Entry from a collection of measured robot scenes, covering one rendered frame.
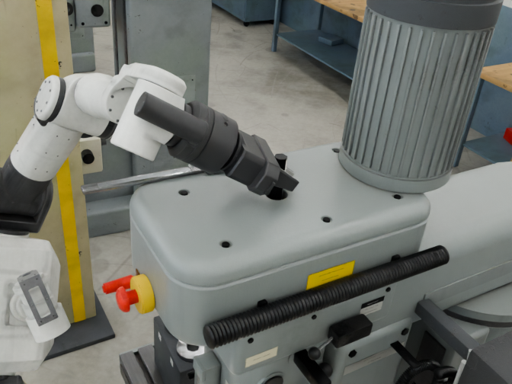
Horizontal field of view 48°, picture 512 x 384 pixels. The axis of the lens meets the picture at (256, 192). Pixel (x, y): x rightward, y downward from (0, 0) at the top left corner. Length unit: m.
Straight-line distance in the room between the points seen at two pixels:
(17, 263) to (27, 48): 1.45
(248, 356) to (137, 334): 2.38
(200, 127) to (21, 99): 1.87
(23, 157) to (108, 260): 2.68
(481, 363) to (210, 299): 0.44
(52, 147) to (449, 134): 0.68
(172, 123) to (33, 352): 0.63
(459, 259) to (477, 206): 0.14
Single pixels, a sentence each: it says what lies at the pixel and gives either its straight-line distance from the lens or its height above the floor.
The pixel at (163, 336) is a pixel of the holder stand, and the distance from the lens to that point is 1.68.
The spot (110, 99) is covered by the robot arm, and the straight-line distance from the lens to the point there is 0.88.
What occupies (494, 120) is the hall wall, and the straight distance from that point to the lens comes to 6.03.
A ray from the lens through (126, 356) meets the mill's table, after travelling 1.89.
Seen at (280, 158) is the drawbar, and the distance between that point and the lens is 0.89.
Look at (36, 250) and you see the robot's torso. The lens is 1.22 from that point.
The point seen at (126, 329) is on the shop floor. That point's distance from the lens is 3.34.
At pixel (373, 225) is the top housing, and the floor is 1.88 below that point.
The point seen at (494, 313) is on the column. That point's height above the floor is 1.56.
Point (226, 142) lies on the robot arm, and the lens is 0.82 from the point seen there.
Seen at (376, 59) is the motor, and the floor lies 2.10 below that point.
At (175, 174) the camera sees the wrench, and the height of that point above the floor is 1.90.
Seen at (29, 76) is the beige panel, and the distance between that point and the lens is 2.57.
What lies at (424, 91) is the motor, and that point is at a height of 2.07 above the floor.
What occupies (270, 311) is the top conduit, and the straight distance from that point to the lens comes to 0.84.
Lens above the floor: 2.39
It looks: 32 degrees down
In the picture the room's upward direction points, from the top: 5 degrees clockwise
